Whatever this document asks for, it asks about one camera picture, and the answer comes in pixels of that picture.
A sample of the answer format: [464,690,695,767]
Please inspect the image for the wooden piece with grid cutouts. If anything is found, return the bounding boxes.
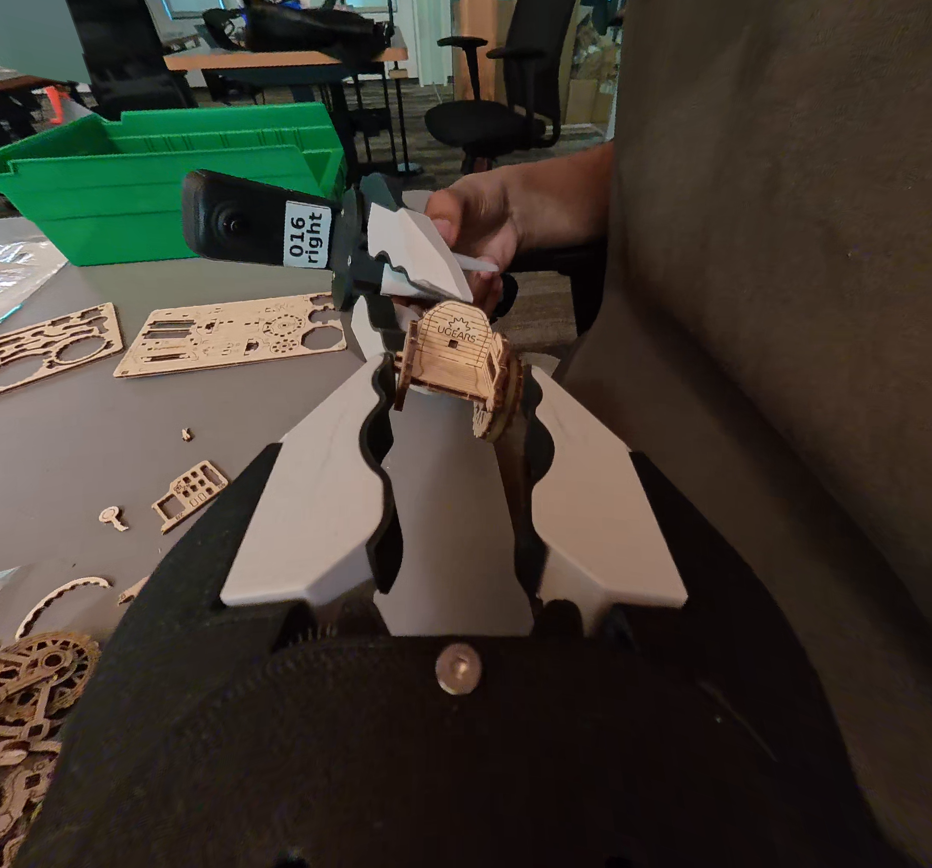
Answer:
[151,460,230,535]

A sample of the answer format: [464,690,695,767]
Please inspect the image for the curved toothed wooden piece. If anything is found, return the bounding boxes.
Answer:
[15,575,112,639]

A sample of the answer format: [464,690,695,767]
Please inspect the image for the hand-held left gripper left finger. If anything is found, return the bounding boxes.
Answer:
[218,357,405,629]

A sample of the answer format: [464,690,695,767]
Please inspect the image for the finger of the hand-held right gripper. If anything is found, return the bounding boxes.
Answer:
[347,274,456,364]
[366,201,476,304]

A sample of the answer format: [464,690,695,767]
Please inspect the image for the person's right forearm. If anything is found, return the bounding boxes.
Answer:
[502,142,618,257]

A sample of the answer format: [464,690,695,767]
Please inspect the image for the olive brown shirt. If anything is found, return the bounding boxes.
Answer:
[495,0,932,868]

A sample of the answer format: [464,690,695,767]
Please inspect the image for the black chair armrest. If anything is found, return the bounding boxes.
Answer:
[502,240,607,336]

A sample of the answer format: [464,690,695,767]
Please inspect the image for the person's right hand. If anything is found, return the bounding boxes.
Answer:
[424,167,527,323]

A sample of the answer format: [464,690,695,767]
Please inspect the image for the long wooden puzzle sheet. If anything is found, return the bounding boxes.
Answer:
[113,291,349,380]

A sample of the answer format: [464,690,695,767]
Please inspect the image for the wooden beam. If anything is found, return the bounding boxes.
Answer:
[459,0,499,100]

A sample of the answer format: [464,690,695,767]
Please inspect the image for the wooden top office table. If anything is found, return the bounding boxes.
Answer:
[164,45,409,177]

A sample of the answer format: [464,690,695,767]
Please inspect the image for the wooden wheel and seat assembly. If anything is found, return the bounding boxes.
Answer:
[392,300,525,443]

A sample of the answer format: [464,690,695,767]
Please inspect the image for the green plastic bin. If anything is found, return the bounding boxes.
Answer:
[0,102,349,268]

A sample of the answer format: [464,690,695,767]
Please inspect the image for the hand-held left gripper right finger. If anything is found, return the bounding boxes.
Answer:
[513,366,689,632]

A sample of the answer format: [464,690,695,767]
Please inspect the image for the black office chair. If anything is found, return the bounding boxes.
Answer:
[62,0,198,119]
[424,0,594,173]

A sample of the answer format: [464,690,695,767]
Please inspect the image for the clear plastic bag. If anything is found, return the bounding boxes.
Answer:
[0,238,70,323]

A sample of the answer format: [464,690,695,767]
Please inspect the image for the wooden motorcycle model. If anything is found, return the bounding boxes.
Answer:
[0,631,101,858]

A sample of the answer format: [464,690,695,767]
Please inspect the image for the black bag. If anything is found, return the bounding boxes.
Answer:
[202,0,398,61]

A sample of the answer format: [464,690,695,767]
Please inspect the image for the grey desk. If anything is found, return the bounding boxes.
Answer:
[0,216,540,639]

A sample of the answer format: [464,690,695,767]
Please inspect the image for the wooden puzzle sheet large cutouts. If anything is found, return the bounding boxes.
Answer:
[0,302,125,396]

